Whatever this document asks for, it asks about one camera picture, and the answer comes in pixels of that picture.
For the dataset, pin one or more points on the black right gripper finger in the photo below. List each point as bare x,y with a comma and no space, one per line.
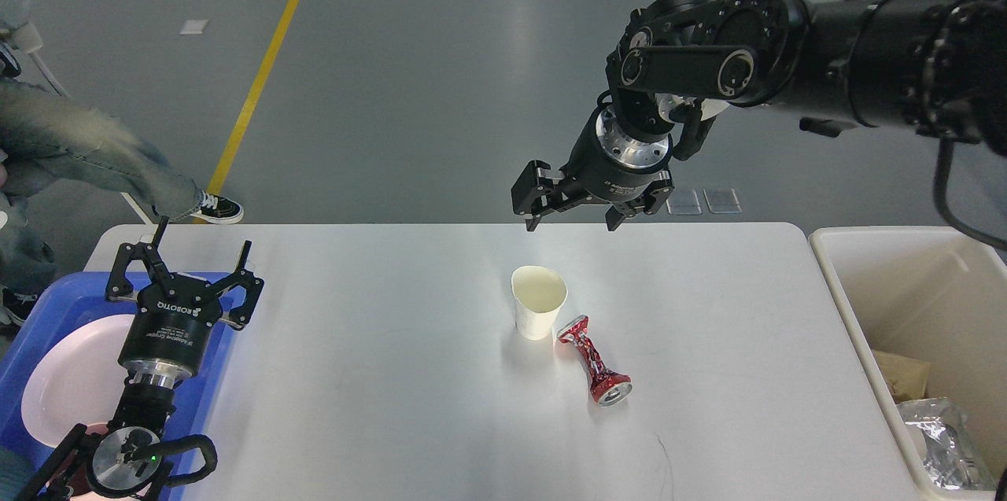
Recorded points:
540,191
648,203

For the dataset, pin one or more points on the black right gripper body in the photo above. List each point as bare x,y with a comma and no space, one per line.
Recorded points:
608,165

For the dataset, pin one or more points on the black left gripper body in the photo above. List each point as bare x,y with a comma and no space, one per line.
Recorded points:
171,332

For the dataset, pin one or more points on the white paper cup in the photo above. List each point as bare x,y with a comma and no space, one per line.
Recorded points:
539,294

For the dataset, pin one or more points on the pink plate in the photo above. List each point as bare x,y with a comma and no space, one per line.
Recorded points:
80,380

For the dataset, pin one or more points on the pink ribbed mug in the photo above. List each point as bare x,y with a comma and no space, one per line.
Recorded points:
90,430

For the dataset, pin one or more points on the crushed red soda can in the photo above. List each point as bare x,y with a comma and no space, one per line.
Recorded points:
606,387

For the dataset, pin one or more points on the grey green mug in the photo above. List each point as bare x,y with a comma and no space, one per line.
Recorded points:
16,472

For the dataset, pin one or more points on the brown paper sheet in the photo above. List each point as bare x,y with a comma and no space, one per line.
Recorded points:
905,378

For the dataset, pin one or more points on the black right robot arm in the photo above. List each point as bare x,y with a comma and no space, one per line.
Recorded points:
933,67

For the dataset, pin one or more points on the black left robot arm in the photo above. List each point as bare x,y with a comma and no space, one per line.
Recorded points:
134,459

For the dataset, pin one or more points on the clear floor plate left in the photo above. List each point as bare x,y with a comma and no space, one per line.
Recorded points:
684,202

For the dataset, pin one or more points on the clear floor plate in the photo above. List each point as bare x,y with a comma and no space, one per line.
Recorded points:
722,201
684,202

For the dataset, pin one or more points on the clear floor plate right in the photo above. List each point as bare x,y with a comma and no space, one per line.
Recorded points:
722,201

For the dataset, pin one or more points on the beige plastic bin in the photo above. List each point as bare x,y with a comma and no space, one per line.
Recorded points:
930,294

